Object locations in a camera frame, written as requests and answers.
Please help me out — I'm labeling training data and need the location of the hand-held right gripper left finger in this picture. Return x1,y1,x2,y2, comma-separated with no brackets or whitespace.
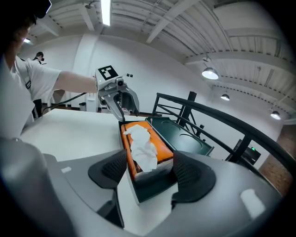
87,149,128,189

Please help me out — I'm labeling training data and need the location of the person's head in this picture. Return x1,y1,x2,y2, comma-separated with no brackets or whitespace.
0,13,37,70

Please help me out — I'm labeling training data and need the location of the black box with green light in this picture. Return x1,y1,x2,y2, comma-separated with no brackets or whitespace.
241,145,262,166

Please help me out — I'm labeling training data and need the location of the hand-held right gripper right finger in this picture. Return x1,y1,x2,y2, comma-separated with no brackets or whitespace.
171,150,217,205

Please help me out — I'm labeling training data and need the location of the orange tissue pack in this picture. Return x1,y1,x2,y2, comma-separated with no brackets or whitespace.
120,120,174,181

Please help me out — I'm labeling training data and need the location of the person's left forearm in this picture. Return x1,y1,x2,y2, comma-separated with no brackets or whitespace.
54,70,98,94

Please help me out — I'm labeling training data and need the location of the dark green box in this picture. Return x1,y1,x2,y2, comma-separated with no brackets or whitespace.
145,117,215,157

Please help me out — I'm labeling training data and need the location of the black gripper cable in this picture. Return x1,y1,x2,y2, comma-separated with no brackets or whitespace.
43,92,87,114

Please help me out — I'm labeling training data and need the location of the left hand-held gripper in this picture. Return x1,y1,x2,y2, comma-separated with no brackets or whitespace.
94,65,141,123

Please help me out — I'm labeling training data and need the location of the black tray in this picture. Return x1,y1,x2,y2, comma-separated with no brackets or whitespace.
118,120,179,206

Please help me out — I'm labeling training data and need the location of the person's white shirt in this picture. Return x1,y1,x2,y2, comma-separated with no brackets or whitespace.
0,54,62,139

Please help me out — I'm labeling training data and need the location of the black head camera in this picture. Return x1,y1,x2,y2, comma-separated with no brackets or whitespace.
34,0,52,19

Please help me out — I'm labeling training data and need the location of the white tissue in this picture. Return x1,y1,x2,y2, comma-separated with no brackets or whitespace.
123,124,159,173

